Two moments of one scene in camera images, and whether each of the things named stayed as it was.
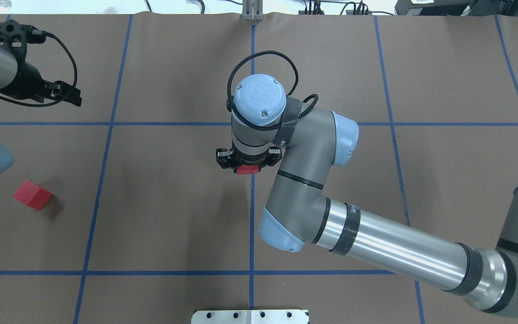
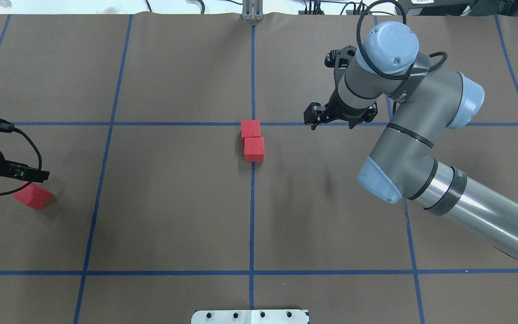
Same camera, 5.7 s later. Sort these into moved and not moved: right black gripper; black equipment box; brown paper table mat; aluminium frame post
Moved: right black gripper
Not moved: brown paper table mat; black equipment box; aluminium frame post
